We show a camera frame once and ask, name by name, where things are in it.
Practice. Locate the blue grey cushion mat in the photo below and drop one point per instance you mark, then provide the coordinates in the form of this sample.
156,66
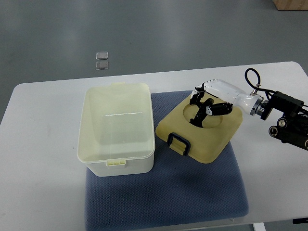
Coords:
177,190

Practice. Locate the brown cardboard box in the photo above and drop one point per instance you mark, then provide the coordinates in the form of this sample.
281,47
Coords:
291,5

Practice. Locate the metal floor plate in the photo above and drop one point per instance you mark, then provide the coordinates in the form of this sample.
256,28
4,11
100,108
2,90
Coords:
102,65
102,55

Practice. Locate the upper metal floor plate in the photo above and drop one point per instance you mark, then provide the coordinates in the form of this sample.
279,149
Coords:
102,55

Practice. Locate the white storage box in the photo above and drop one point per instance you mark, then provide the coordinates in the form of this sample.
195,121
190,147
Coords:
116,135

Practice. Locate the white table leg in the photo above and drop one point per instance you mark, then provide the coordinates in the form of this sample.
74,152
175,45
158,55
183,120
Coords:
259,226

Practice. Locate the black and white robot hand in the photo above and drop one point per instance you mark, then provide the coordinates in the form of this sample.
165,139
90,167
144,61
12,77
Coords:
217,97

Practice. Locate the yellow box lid black handle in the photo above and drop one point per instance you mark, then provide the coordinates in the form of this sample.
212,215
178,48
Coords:
203,144

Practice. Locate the lower metal floor plate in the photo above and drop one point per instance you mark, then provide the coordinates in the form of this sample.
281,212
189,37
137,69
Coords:
102,65

